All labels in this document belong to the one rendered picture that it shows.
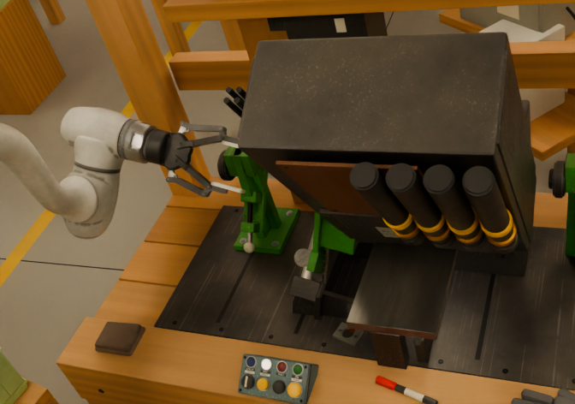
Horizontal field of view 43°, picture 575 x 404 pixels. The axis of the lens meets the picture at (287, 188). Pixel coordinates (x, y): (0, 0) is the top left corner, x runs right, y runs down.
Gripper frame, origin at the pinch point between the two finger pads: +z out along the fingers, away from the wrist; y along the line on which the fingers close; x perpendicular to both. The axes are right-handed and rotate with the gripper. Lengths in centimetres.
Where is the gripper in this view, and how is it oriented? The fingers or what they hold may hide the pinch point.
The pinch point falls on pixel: (237, 168)
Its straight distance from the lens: 154.5
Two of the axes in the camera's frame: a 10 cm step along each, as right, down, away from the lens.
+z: 9.4, 2.5, -2.2
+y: 2.5, -9.7, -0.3
